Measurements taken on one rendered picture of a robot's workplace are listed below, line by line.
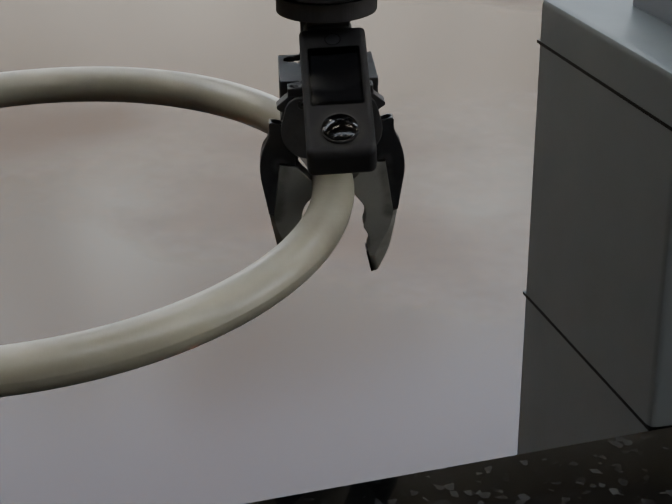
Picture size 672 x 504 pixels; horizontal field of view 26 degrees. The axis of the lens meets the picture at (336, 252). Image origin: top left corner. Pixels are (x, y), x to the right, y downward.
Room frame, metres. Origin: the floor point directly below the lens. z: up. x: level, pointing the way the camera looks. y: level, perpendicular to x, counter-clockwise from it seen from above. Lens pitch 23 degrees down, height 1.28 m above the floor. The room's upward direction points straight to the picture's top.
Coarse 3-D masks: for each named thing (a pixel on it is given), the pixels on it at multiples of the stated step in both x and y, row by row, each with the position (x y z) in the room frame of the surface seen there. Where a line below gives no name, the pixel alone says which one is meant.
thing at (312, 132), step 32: (320, 32) 0.99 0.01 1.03; (352, 32) 0.99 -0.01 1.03; (320, 64) 0.96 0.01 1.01; (352, 64) 0.96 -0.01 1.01; (320, 96) 0.94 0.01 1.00; (352, 96) 0.94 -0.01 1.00; (320, 128) 0.91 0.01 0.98; (352, 128) 0.91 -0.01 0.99; (320, 160) 0.90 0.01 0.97; (352, 160) 0.90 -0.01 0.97
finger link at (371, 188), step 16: (384, 160) 0.99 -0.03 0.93; (368, 176) 0.99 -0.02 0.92; (384, 176) 0.99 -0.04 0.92; (368, 192) 0.99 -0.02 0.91; (384, 192) 0.99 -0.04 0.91; (368, 208) 0.99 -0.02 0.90; (384, 208) 0.99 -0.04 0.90; (368, 224) 0.99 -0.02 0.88; (384, 224) 0.99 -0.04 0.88; (368, 240) 1.00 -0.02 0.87; (384, 240) 0.99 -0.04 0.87; (368, 256) 0.99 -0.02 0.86
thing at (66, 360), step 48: (0, 96) 1.18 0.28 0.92; (48, 96) 1.19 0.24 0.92; (96, 96) 1.19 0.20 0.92; (144, 96) 1.18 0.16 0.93; (192, 96) 1.16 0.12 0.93; (240, 96) 1.13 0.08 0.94; (336, 192) 0.94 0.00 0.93; (288, 240) 0.87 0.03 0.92; (336, 240) 0.90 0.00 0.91; (240, 288) 0.81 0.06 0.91; (288, 288) 0.84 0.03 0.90; (96, 336) 0.76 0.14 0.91; (144, 336) 0.77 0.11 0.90; (192, 336) 0.78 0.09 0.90; (0, 384) 0.74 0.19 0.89; (48, 384) 0.74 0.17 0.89
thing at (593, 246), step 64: (576, 0) 1.85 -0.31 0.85; (576, 64) 1.75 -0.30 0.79; (640, 64) 1.59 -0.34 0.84; (576, 128) 1.74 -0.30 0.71; (640, 128) 1.58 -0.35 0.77; (576, 192) 1.73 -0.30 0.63; (640, 192) 1.56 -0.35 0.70; (576, 256) 1.72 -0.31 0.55; (640, 256) 1.55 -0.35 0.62; (576, 320) 1.70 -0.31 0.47; (640, 320) 1.54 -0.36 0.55; (576, 384) 1.69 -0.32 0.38; (640, 384) 1.52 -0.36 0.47
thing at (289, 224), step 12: (288, 168) 0.99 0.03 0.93; (300, 168) 0.99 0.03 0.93; (288, 180) 0.99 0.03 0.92; (300, 180) 0.99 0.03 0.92; (276, 192) 0.99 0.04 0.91; (288, 192) 0.99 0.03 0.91; (300, 192) 0.99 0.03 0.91; (276, 204) 0.99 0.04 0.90; (288, 204) 0.99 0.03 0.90; (300, 204) 0.99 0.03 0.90; (276, 216) 0.99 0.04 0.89; (288, 216) 0.99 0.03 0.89; (300, 216) 0.99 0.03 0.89; (276, 228) 0.99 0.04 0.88; (288, 228) 0.99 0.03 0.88; (276, 240) 0.99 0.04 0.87
